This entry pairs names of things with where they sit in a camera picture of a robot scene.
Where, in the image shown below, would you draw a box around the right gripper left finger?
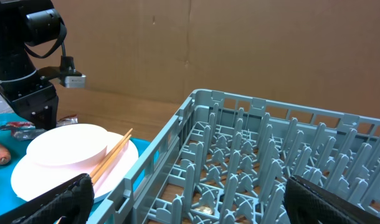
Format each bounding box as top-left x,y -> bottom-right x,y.
0,173 -> 95,224

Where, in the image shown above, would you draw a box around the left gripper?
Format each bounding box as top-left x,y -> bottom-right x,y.
0,79 -> 59,130

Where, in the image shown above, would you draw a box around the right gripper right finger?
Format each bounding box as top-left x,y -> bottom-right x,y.
283,175 -> 380,224

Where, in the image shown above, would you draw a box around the red snack wrapper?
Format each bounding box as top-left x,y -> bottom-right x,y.
0,114 -> 78,141

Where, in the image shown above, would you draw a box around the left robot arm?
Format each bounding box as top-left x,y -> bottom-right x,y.
0,1 -> 67,130

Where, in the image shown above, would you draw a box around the grey dishwasher rack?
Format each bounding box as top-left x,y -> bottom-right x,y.
89,89 -> 380,223

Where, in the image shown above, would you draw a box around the large pink plate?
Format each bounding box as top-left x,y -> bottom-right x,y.
11,141 -> 139,203

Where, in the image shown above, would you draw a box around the teal serving tray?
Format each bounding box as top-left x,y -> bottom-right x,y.
0,112 -> 159,220

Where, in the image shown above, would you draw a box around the wooden chopstick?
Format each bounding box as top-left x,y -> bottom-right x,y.
88,128 -> 133,179
90,133 -> 132,185

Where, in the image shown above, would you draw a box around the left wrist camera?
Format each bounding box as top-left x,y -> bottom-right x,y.
37,55 -> 87,89

